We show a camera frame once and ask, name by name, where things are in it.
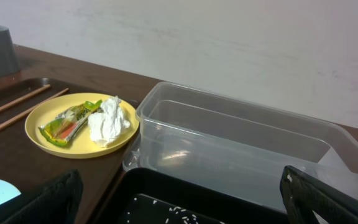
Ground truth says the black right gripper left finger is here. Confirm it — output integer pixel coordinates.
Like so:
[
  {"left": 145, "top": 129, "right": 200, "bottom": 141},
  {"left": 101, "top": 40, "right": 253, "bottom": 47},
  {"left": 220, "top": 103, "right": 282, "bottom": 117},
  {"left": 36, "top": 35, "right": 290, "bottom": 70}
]
[{"left": 0, "top": 170, "right": 83, "bottom": 224}]

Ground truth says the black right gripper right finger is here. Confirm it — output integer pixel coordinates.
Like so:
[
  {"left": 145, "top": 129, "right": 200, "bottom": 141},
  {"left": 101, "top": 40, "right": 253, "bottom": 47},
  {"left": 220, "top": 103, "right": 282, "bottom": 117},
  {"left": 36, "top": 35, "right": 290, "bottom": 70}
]
[{"left": 280, "top": 166, "right": 358, "bottom": 224}]

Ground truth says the yellow round plate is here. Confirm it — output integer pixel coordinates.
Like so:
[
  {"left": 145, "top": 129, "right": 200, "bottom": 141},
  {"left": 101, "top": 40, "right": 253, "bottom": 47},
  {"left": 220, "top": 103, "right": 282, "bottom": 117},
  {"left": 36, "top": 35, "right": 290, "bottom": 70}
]
[{"left": 25, "top": 93, "right": 139, "bottom": 159}]

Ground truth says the green snack wrapper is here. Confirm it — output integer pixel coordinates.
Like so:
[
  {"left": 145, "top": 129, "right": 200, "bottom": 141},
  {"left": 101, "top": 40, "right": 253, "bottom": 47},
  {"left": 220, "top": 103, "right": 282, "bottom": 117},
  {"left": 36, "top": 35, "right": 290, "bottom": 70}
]
[{"left": 38, "top": 100, "right": 103, "bottom": 147}]

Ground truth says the white tissue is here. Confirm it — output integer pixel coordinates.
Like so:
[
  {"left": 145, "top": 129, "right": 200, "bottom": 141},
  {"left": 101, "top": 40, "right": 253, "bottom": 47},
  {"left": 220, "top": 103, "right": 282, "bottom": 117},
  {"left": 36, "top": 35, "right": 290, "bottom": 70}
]
[{"left": 88, "top": 96, "right": 131, "bottom": 147}]

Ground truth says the wooden chopstick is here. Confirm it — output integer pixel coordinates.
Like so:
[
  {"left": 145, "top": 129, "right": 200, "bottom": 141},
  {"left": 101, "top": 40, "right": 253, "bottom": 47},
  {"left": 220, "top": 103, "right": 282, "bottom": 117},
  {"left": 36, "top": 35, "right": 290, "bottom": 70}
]
[
  {"left": 0, "top": 84, "right": 51, "bottom": 112},
  {"left": 0, "top": 88, "right": 69, "bottom": 131}
]

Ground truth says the black food waste tray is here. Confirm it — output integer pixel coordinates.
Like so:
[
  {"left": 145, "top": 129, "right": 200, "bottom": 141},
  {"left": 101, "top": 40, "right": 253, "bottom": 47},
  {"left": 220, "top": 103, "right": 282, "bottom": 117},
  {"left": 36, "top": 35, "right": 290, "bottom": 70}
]
[{"left": 95, "top": 168, "right": 288, "bottom": 223}]

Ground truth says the dark brown serving tray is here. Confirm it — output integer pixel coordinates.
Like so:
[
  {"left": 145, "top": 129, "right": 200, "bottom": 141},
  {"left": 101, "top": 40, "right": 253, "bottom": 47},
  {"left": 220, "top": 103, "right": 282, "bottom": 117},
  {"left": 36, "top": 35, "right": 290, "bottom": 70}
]
[{"left": 0, "top": 78, "right": 142, "bottom": 223}]

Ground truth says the clear plastic bin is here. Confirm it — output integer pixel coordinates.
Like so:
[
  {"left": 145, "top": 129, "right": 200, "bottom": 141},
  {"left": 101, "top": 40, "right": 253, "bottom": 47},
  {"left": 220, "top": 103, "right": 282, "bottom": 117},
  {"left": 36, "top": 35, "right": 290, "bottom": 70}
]
[{"left": 122, "top": 81, "right": 358, "bottom": 215}]

